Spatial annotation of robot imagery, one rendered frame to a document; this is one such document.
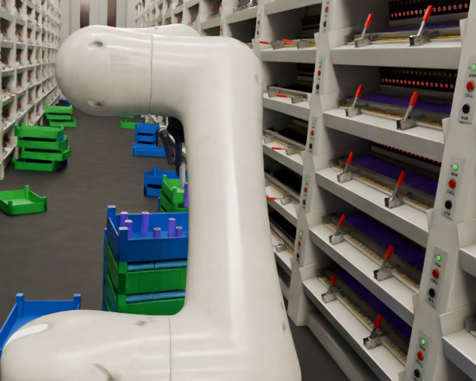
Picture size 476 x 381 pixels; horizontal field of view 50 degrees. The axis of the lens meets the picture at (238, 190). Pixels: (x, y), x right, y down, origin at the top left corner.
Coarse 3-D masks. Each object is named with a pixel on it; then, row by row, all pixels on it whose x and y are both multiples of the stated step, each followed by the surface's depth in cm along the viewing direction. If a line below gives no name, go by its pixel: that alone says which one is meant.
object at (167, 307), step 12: (108, 276) 135; (108, 288) 134; (120, 300) 120; (156, 300) 124; (168, 300) 125; (180, 300) 126; (120, 312) 121; (132, 312) 122; (144, 312) 123; (156, 312) 124; (168, 312) 126
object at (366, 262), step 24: (312, 216) 169; (336, 216) 167; (360, 216) 164; (312, 240) 170; (336, 240) 154; (360, 240) 150; (384, 240) 146; (408, 240) 142; (360, 264) 140; (384, 264) 129; (408, 264) 129; (384, 288) 126; (408, 288) 124; (408, 312) 116
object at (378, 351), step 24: (312, 264) 174; (336, 264) 176; (312, 288) 169; (336, 288) 163; (360, 288) 158; (336, 312) 153; (360, 312) 148; (384, 312) 144; (360, 336) 139; (384, 336) 137; (408, 336) 133; (384, 360) 129
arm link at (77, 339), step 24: (72, 312) 52; (96, 312) 53; (24, 336) 48; (48, 336) 47; (72, 336) 47; (96, 336) 48; (120, 336) 48; (144, 336) 48; (168, 336) 49; (0, 360) 47; (24, 360) 45; (48, 360) 45; (72, 360) 45; (96, 360) 45; (120, 360) 46; (144, 360) 47; (168, 360) 47
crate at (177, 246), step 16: (112, 208) 132; (112, 224) 127; (160, 224) 140; (176, 224) 142; (112, 240) 126; (128, 240) 117; (144, 240) 118; (160, 240) 120; (176, 240) 122; (128, 256) 118; (144, 256) 120; (160, 256) 121; (176, 256) 123
